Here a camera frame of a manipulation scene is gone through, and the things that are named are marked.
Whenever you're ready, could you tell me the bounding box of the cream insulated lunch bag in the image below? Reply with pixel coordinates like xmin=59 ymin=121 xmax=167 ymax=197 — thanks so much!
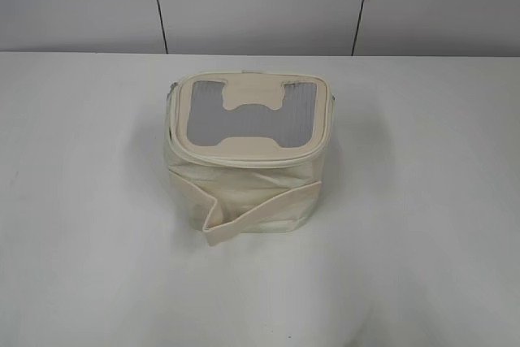
xmin=164 ymin=72 xmax=335 ymax=245

